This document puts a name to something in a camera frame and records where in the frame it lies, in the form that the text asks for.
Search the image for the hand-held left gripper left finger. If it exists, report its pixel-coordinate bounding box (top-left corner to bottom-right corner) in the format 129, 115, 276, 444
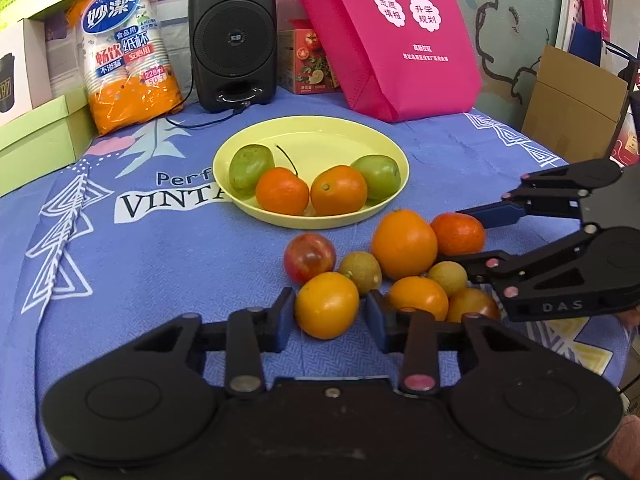
132, 286, 297, 399

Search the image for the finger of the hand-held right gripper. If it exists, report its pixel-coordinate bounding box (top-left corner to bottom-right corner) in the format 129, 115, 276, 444
456, 157, 626, 232
440, 224, 608, 323

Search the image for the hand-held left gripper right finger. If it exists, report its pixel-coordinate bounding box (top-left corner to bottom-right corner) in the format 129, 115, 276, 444
364, 291, 532, 395

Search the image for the yellow-orange orange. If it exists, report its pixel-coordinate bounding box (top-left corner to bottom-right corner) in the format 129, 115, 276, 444
294, 271, 361, 340

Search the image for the reddish-orange tangerine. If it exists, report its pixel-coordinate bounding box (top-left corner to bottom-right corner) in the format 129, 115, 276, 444
431, 212, 487, 257

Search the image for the pale yellow round plate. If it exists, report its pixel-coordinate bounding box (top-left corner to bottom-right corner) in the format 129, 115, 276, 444
212, 115, 411, 230

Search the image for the small brown kiwi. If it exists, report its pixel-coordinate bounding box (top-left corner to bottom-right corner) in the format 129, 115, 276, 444
338, 251, 383, 295
427, 261, 469, 298

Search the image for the small orange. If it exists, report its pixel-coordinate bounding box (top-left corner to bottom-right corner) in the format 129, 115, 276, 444
388, 276, 450, 322

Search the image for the red apple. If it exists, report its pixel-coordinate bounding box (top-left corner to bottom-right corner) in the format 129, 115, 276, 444
283, 232, 337, 284

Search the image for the red-yellow apple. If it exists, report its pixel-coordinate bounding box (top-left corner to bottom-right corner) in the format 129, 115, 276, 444
446, 287, 501, 323

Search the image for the large orange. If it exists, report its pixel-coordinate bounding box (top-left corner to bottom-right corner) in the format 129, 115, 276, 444
370, 209, 439, 281

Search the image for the orange with dark stem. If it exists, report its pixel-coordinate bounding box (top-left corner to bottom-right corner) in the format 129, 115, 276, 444
255, 145, 311, 216

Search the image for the red printed box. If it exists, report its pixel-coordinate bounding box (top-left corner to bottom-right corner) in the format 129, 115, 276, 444
609, 119, 640, 168

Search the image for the brown cardboard box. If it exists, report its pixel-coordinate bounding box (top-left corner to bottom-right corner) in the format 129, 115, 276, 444
521, 44, 631, 164

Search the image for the round orange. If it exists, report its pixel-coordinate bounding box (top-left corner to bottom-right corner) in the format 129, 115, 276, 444
310, 165, 368, 216

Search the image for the green kiwi-shaped fruit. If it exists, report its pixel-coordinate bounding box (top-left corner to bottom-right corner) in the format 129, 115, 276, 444
349, 154, 402, 202
229, 144, 276, 197

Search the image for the blue printed tablecloth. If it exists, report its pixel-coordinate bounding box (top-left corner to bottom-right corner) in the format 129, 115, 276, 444
0, 85, 635, 467

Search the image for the dark blue bag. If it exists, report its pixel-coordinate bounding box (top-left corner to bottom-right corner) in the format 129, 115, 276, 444
567, 22, 604, 68

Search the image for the black stand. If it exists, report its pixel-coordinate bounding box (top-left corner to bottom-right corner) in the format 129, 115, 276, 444
602, 39, 640, 93

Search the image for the pink fabric bag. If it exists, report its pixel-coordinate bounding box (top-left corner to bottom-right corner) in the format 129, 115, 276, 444
279, 0, 484, 124

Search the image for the red tomato print box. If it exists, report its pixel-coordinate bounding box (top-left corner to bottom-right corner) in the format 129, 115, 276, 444
276, 18, 344, 96

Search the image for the black speaker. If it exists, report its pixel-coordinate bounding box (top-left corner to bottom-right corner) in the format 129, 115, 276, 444
188, 0, 277, 114

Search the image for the orange paper cup pack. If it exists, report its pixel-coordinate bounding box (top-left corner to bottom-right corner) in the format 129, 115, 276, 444
66, 0, 184, 137

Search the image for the light green box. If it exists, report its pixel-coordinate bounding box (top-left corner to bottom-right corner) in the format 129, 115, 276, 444
0, 86, 99, 199

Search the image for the white box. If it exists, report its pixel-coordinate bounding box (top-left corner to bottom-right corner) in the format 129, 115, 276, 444
0, 18, 54, 128

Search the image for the black speaker cable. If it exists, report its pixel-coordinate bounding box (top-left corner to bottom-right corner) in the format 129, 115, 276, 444
165, 72, 252, 130

